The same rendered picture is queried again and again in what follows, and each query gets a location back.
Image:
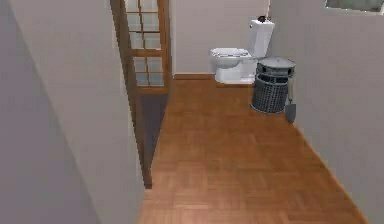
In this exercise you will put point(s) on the framed window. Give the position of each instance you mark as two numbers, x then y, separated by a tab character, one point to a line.
355	4

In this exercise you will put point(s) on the white toilet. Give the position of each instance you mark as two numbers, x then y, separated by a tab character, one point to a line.
240	56

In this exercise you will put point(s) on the brown wooden glass-paned door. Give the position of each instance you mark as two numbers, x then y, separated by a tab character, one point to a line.
146	50

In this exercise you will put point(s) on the small black object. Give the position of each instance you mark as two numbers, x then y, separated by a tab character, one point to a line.
262	18

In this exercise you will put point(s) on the grey mesh bin with lid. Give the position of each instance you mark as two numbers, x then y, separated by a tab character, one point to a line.
270	88

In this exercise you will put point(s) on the grey toilet brush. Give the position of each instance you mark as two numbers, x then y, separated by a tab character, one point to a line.
290	111

